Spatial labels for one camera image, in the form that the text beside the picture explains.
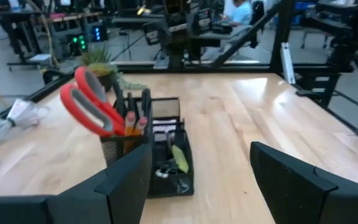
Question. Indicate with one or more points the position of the black computer with green lights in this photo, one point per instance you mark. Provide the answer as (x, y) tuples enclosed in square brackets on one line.
[(79, 43)]

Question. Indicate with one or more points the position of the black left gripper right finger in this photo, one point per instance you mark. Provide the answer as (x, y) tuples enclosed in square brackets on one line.
[(306, 199)]

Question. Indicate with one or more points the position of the small black binder clip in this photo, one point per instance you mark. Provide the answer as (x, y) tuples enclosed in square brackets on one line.
[(163, 172)]

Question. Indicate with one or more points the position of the potted succulent plant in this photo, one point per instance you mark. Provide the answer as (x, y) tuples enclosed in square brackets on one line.
[(99, 67)]

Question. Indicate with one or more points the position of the person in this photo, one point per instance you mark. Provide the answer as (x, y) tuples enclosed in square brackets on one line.
[(239, 12)]

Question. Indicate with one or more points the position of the black computer with blue lights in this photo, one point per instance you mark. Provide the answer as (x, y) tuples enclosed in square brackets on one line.
[(99, 33)]

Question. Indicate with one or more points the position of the black mesh desk organizer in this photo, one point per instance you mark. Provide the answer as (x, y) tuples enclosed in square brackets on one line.
[(166, 189)]

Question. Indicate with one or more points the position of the black pen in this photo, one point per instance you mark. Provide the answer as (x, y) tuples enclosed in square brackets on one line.
[(148, 102), (118, 96), (143, 104), (130, 102)]

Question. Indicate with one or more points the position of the yellow-green highlighter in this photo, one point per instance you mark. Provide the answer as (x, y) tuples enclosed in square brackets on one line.
[(180, 158)]

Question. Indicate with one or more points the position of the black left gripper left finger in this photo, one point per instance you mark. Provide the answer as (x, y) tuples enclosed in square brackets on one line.
[(73, 205)]

